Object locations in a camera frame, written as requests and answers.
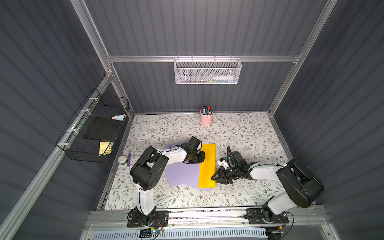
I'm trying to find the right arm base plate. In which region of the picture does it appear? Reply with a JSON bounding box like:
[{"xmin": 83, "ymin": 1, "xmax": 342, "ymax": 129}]
[{"xmin": 243, "ymin": 208, "xmax": 289, "ymax": 225}]

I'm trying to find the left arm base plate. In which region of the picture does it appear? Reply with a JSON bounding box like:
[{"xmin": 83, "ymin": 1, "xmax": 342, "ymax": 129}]
[{"xmin": 127, "ymin": 208, "xmax": 169, "ymax": 228}]

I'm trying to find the black wire wall basket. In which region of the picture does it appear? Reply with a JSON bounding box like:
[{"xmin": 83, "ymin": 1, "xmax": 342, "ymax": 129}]
[{"xmin": 57, "ymin": 90, "xmax": 130, "ymax": 164}]

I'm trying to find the purple paper sheet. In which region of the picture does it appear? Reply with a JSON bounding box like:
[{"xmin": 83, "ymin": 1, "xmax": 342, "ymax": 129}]
[{"xmin": 163, "ymin": 142, "xmax": 212, "ymax": 193}]

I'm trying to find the white wire mesh basket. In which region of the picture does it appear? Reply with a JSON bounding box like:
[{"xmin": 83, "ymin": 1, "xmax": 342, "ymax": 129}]
[{"xmin": 174, "ymin": 57, "xmax": 242, "ymax": 85}]

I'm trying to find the pink pen cup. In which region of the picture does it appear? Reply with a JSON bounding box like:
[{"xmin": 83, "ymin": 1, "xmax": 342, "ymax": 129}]
[{"xmin": 200, "ymin": 105, "xmax": 213, "ymax": 126}]

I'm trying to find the pastel note pad in basket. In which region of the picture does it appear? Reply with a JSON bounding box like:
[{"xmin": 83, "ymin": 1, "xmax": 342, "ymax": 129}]
[{"xmin": 112, "ymin": 115, "xmax": 126, "ymax": 121}]

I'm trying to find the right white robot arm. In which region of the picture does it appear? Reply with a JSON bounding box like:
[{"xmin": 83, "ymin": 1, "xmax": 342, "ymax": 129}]
[{"xmin": 211, "ymin": 147, "xmax": 325, "ymax": 223}]

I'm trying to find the black box in basket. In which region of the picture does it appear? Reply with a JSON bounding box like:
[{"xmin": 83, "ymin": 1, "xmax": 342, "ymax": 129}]
[{"xmin": 84, "ymin": 117, "xmax": 123, "ymax": 142}]

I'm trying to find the yellow sticky note pad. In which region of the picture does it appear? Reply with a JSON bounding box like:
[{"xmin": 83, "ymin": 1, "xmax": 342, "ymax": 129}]
[{"xmin": 99, "ymin": 142, "xmax": 114, "ymax": 156}]

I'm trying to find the yellow rectangular paper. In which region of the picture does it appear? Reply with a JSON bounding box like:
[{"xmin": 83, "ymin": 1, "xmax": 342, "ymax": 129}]
[{"xmin": 198, "ymin": 144, "xmax": 216, "ymax": 188}]

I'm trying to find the white vented panel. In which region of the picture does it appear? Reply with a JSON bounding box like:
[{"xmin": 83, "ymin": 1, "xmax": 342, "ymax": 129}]
[{"xmin": 92, "ymin": 228, "xmax": 268, "ymax": 240}]

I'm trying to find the white bottle in basket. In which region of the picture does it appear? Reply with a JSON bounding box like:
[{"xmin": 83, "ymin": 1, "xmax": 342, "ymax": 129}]
[{"xmin": 213, "ymin": 76, "xmax": 234, "ymax": 82}]

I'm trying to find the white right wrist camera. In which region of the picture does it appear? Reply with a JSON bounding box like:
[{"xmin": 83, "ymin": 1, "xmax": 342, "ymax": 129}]
[{"xmin": 217, "ymin": 158, "xmax": 229, "ymax": 169}]

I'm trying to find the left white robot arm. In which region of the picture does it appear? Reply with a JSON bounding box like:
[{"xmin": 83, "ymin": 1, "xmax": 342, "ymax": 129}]
[{"xmin": 130, "ymin": 137, "xmax": 205, "ymax": 217}]

